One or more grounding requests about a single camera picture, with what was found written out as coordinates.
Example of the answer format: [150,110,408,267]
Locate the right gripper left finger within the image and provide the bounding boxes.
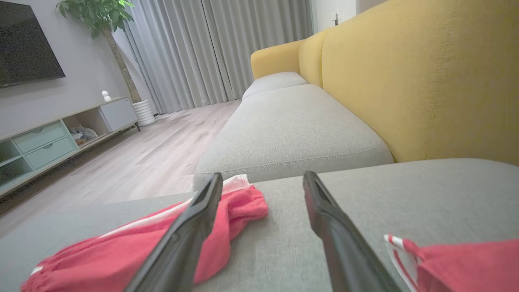
[124,172,224,292]

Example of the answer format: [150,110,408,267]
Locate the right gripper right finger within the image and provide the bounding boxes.
[302,170,402,292]

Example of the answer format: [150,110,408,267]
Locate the red Bulls 23 jersey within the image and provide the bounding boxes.
[383,233,519,292]

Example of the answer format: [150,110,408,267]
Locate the red shorts with white stripe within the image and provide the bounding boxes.
[20,174,269,292]

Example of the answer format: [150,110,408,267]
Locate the large grey sofa seat cushion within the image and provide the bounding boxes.
[0,158,519,292]

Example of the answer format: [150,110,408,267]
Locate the medium grey sofa seat cushion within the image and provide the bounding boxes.
[193,84,395,191]

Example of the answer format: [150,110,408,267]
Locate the white ribbed plant pot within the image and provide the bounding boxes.
[132,99,157,127]

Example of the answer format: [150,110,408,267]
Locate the grey cabinet door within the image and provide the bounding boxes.
[99,98,139,132]

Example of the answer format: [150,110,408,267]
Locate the grey soft toy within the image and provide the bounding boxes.
[70,125,99,147]

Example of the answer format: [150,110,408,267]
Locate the pale green cabinet drawer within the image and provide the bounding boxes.
[25,137,78,170]
[12,122,68,154]

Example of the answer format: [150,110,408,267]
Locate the long low TV cabinet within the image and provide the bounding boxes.
[0,97,141,200]

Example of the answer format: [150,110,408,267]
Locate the small grey sofa seat cushion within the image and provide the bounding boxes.
[242,72,309,101]

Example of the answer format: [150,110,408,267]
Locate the wide yellow sofa backrest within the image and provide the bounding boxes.
[320,0,519,166]

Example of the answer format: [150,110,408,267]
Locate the grey pleated curtain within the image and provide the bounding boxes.
[121,0,315,115]

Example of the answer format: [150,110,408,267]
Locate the narrow yellow sofa backrest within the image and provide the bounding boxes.
[298,30,327,88]

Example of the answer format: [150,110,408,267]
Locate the yellow sofa armrest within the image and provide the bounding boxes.
[250,39,305,81]

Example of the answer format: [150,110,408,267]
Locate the green leafy indoor tree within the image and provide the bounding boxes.
[56,0,142,104]

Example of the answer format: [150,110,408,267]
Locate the black flat television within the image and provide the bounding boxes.
[0,0,66,88]

